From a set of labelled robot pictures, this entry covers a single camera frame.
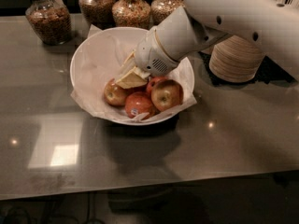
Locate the glass cereal jar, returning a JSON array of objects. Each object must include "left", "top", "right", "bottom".
[
  {"left": 151, "top": 0, "right": 184, "bottom": 25},
  {"left": 112, "top": 0, "right": 151, "bottom": 29},
  {"left": 25, "top": 0, "right": 72, "bottom": 45},
  {"left": 78, "top": 0, "right": 116, "bottom": 29}
]

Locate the front red apple with sticker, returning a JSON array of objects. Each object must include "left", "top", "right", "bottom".
[{"left": 124, "top": 91, "right": 156, "bottom": 119}]

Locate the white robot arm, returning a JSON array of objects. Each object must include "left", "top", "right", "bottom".
[{"left": 116, "top": 0, "right": 299, "bottom": 88}]

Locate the right yellow red apple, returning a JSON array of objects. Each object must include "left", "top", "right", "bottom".
[{"left": 150, "top": 79, "right": 184, "bottom": 112}]

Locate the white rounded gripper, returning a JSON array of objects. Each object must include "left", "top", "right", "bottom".
[{"left": 116, "top": 29, "right": 179, "bottom": 89}]

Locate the left yellowish red apple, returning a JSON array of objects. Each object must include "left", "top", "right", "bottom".
[{"left": 104, "top": 79, "right": 129, "bottom": 106}]

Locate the middle red apple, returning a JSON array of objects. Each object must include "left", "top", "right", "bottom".
[{"left": 146, "top": 77, "right": 167, "bottom": 95}]

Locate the white bowl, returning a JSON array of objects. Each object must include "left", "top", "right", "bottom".
[{"left": 69, "top": 26, "right": 196, "bottom": 126}]

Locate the left glass cereal jar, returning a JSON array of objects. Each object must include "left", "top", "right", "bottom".
[{"left": 25, "top": 0, "right": 72, "bottom": 45}]

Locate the white paper liner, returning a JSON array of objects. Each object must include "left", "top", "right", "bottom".
[{"left": 70, "top": 23, "right": 198, "bottom": 123}]

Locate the back red apple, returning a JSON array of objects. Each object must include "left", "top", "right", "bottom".
[{"left": 126, "top": 85, "right": 147, "bottom": 94}]

